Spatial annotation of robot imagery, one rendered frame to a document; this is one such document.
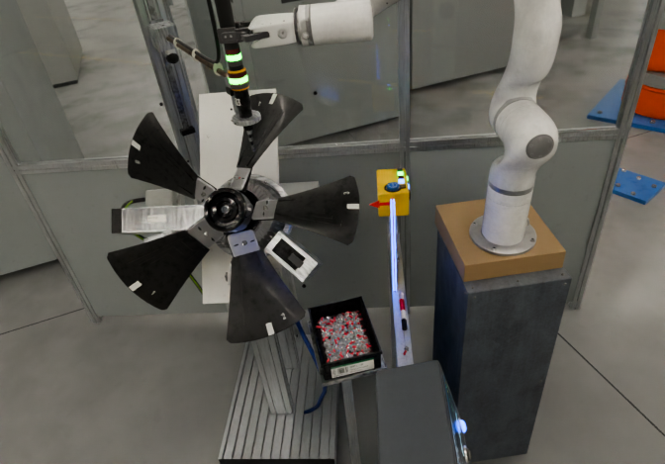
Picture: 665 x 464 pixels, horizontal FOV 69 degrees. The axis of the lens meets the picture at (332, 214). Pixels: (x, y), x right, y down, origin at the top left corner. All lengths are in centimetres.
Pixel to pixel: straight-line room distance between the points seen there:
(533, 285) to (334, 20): 90
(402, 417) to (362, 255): 161
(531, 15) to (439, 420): 85
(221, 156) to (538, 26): 100
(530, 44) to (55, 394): 250
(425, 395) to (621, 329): 204
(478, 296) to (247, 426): 120
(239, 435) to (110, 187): 121
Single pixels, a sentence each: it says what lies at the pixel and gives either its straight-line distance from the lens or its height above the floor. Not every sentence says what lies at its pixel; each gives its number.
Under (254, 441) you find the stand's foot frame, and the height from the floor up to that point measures 6.
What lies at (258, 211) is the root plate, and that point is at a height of 118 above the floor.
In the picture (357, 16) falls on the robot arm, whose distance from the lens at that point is 109.
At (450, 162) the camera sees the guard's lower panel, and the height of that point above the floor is 89.
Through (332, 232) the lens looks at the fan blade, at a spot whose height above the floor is 116.
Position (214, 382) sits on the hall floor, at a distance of 251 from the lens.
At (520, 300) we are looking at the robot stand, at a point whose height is 87.
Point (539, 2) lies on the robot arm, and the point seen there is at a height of 165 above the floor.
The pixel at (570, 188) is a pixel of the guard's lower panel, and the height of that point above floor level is 73.
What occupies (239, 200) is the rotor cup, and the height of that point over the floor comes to 124.
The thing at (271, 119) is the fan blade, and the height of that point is 139.
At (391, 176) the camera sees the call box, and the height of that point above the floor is 107.
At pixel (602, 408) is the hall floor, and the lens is 246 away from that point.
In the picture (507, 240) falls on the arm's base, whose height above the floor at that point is 102.
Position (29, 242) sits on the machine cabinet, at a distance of 355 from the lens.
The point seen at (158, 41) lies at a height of 154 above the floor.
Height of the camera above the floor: 192
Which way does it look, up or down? 35 degrees down
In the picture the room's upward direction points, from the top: 6 degrees counter-clockwise
